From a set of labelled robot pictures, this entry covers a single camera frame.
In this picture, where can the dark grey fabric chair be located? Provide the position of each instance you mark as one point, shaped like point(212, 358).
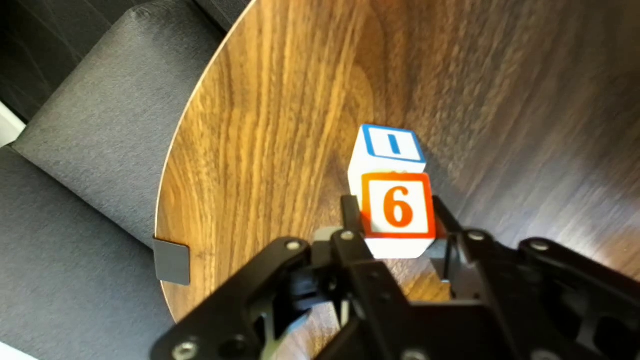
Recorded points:
point(100, 121)

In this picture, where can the black table edge tab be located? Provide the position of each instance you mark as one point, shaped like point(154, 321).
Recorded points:
point(173, 263)

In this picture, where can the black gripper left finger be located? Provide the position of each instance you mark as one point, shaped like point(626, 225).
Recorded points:
point(267, 286)

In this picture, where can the wooden block red six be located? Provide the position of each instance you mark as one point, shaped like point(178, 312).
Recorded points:
point(401, 206)

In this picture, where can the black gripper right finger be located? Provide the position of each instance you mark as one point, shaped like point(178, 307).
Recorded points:
point(567, 301)

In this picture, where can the wooden block blue one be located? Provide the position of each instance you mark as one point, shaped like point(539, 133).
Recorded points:
point(392, 143)

